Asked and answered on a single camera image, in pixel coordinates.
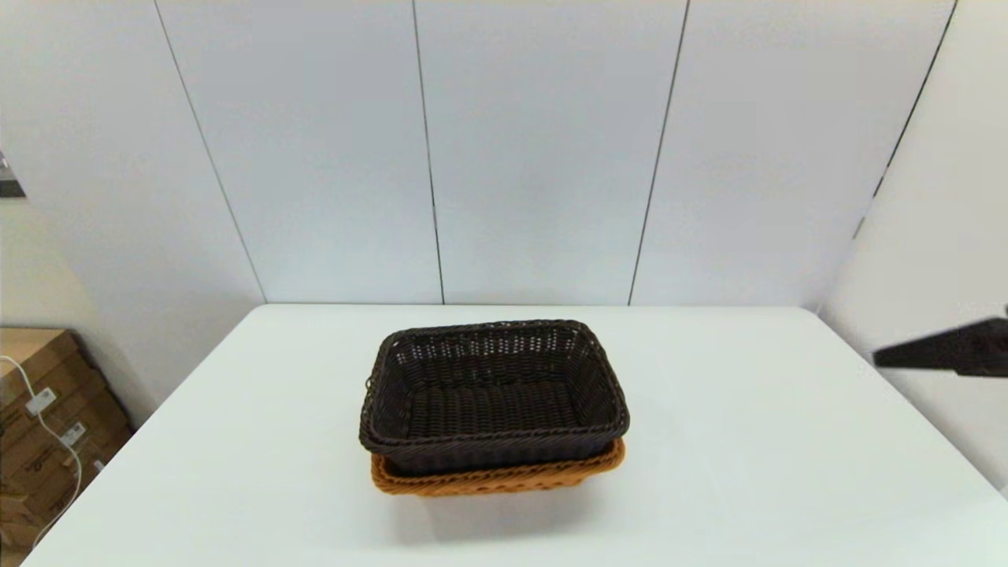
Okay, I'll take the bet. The orange wicker basket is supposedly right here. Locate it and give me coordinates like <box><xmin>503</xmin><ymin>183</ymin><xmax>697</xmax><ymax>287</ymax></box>
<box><xmin>370</xmin><ymin>439</ymin><xmax>627</xmax><ymax>497</ymax></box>

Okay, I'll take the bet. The dark brown wicker basket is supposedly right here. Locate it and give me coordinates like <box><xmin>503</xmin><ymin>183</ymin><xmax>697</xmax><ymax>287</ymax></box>
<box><xmin>359</xmin><ymin>319</ymin><xmax>631</xmax><ymax>476</ymax></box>

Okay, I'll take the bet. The brown cardboard box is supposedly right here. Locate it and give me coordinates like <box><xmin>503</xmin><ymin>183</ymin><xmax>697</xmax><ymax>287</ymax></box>
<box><xmin>0</xmin><ymin>394</ymin><xmax>135</xmax><ymax>556</ymax></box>
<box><xmin>0</xmin><ymin>328</ymin><xmax>107</xmax><ymax>442</ymax></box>

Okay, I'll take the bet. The white cable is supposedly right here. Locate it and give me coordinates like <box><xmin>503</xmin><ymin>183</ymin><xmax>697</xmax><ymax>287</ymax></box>
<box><xmin>0</xmin><ymin>356</ymin><xmax>83</xmax><ymax>546</ymax></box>

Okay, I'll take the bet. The dark grey wall ledge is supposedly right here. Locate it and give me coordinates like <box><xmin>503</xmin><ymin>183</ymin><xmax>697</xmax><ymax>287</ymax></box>
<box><xmin>0</xmin><ymin>150</ymin><xmax>28</xmax><ymax>199</ymax></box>

